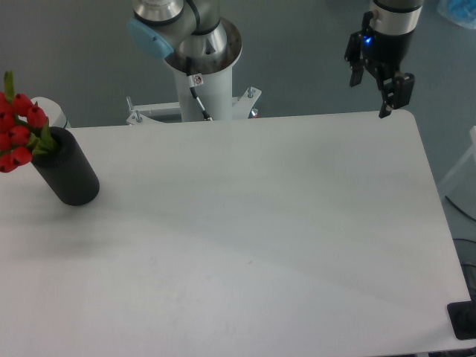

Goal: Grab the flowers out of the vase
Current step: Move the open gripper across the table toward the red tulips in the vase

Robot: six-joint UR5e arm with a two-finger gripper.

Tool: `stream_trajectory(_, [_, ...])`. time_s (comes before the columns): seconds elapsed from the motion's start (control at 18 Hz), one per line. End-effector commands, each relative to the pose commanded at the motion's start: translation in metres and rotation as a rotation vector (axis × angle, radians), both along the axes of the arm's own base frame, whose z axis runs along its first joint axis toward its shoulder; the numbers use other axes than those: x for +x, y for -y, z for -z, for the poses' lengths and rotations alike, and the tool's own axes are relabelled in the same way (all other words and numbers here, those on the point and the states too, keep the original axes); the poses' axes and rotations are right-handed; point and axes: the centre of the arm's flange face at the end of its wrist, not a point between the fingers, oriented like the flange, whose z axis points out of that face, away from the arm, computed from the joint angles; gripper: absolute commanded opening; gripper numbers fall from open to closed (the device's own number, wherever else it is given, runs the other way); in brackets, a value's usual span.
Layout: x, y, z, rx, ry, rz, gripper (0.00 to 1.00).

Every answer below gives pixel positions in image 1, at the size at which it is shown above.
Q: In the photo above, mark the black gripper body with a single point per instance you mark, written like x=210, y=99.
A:
x=385, y=39

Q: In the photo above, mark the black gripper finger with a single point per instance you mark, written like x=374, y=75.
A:
x=396, y=88
x=353, y=55

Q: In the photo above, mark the red tulip bouquet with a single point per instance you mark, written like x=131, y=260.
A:
x=25, y=128

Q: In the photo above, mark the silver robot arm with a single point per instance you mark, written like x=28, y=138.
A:
x=176, y=20

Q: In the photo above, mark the black cylindrical vase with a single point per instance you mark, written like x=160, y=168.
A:
x=67, y=171

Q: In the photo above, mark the blue plastic bag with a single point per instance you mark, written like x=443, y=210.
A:
x=459, y=12

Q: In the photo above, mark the white furniture at right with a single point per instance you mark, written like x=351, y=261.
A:
x=457, y=187

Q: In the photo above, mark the black device at table edge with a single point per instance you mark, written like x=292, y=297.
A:
x=462, y=317

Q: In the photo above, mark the white round object behind table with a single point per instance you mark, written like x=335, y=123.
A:
x=53, y=111

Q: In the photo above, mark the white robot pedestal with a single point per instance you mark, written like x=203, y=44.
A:
x=202, y=66

